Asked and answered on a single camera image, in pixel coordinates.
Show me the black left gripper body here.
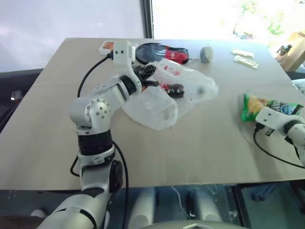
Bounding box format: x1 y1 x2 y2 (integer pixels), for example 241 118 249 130
132 64 150 91

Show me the translucent white plastic bag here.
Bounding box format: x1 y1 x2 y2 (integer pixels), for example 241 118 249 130
122 59 219 131

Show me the green chip bag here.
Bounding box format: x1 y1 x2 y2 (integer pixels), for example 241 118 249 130
240 91 305 123

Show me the red and black pouch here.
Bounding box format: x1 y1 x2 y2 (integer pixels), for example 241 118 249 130
163 45 190 64

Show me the white box with orange label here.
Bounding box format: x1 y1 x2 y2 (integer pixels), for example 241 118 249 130
98 41 115 56

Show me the grey round ball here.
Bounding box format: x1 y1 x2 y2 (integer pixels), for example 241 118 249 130
199 44 214 64

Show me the white wrapped packet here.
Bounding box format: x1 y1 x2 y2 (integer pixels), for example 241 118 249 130
233 55 259 70
230 48 255 59

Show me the silver rounded robot leg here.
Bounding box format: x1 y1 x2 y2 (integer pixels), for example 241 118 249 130
190 187 223 225
130 187 158 229

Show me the small black figure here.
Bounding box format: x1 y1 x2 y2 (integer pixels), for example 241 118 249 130
277 44 293 56

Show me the silver robot torso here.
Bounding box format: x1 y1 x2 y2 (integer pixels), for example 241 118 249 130
142 220 239 229

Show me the brown cardboard box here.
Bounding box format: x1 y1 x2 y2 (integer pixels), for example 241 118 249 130
277 31 305 72

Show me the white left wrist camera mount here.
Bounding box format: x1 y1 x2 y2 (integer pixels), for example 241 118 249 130
112 41 143 93

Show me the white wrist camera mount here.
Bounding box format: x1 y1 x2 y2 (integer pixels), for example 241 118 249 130
112 41 143 93
254 107 290 137

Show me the dark window frame post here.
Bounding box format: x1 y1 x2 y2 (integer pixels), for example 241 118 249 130
140 0 153 39

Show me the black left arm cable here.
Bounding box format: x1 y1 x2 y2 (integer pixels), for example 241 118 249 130
70 52 130 229

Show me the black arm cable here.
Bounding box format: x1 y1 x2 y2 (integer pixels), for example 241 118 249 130
70 52 130 229
253 123 305 170

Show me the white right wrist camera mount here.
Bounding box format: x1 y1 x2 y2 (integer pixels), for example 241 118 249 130
254 107 290 137

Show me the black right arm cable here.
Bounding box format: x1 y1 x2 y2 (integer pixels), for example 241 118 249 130
253 123 305 170

